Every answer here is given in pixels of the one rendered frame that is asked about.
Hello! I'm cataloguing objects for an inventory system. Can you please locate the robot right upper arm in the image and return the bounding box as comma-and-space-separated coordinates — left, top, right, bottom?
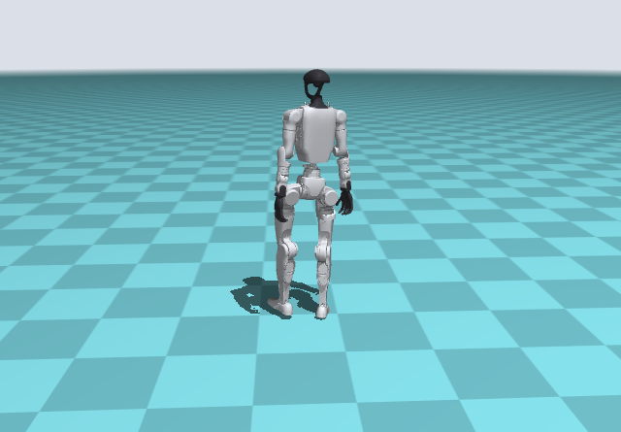
333, 109, 347, 157

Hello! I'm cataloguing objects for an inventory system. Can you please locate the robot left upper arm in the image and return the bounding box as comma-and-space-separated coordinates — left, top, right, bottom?
281, 109, 303, 159

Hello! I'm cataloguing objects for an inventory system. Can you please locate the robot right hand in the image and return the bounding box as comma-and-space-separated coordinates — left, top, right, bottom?
336, 181, 353, 215

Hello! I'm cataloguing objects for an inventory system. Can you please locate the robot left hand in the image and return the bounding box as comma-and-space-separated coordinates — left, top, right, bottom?
275, 185, 288, 222

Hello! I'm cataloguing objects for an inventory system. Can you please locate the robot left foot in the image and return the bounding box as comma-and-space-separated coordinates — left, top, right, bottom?
267, 297, 293, 316

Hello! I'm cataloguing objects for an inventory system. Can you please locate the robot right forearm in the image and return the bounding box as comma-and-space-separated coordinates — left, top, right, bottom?
337, 151, 351, 188

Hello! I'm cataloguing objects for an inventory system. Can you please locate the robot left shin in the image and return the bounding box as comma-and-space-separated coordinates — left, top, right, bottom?
277, 244, 295, 305

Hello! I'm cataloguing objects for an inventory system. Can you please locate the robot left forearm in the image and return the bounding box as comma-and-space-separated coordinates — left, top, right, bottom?
275, 147, 291, 193

